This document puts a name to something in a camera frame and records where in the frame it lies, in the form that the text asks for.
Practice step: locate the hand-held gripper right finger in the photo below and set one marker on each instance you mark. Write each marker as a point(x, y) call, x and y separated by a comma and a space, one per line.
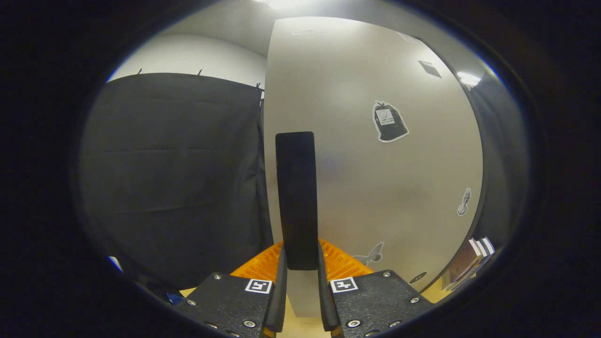
point(325, 295)

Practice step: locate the black backdrop cloth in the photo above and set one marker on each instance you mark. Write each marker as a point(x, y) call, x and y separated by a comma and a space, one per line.
point(173, 178)

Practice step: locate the pale cover book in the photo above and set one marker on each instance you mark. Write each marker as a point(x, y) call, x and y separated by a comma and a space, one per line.
point(481, 249)

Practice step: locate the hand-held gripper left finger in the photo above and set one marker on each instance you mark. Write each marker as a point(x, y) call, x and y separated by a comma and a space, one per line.
point(280, 291)

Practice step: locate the beige cabinet door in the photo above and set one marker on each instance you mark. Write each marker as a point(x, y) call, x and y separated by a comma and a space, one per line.
point(375, 188)

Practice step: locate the small ceiling light panel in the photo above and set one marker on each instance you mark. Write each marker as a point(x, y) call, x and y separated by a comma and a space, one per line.
point(468, 78)

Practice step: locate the wide ceiling light panel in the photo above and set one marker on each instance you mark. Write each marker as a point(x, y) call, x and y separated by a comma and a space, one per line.
point(286, 3)

